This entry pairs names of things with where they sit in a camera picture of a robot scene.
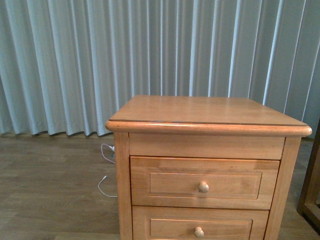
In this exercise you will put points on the light wooden nightstand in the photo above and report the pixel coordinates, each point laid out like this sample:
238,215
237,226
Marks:
204,128

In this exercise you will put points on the drawer round knob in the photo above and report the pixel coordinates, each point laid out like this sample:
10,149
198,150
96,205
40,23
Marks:
198,232
203,187

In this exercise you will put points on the wooden drawer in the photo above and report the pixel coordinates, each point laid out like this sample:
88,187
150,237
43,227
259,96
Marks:
174,223
173,182

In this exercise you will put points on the pale grey-blue curtain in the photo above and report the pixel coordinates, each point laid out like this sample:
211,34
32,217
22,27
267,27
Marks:
69,65

